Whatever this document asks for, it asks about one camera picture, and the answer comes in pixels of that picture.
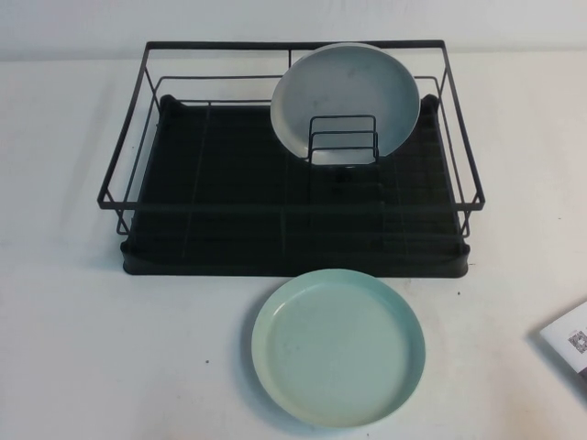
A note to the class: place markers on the white booklet with QR code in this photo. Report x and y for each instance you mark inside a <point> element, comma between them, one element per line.
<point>568,341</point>

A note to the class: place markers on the black plastic drain tray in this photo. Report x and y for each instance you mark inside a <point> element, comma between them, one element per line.
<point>206,266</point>

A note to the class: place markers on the grey round plate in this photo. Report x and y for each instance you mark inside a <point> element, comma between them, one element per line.
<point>344,78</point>

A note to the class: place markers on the teal round plate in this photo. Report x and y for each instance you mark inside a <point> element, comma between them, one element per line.
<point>335,348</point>

